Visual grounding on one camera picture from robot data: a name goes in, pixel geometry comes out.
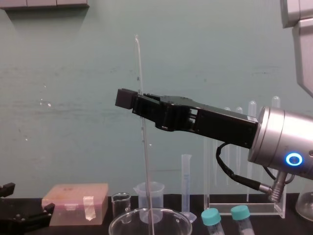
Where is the round glass flask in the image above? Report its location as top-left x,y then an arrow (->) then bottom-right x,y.
294,191 -> 313,222

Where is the translucent plastic beaker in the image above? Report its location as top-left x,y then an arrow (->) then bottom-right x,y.
133,181 -> 165,224

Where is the plastic graduated cylinder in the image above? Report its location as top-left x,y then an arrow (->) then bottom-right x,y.
181,154 -> 197,224

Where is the pink translucent pipette tip box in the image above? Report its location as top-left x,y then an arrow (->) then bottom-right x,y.
41,183 -> 109,227

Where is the large wide glass beaker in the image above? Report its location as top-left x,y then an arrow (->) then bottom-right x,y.
108,207 -> 192,235

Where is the clear acrylic test tube rack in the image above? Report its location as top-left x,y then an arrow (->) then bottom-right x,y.
203,136 -> 287,219

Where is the teal capped centrifuge tube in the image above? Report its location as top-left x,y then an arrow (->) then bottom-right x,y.
201,208 -> 222,235
230,205 -> 253,235

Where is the black cable with silver plug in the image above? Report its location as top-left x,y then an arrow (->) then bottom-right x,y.
215,141 -> 295,203

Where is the grey wall cabinet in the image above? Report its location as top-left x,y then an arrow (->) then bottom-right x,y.
0,0 -> 90,11

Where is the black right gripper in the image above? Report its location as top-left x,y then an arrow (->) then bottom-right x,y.
114,88 -> 260,149

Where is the small glass beaker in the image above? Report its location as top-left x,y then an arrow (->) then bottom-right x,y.
111,192 -> 132,225

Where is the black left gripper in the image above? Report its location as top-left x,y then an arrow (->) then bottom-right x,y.
0,182 -> 56,235

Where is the clear glass test tube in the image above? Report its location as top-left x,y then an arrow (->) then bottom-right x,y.
235,106 -> 243,183
246,100 -> 257,202
271,95 -> 281,110
224,106 -> 232,186

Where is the long glass thermometer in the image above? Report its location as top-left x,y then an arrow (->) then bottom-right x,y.
134,34 -> 155,235

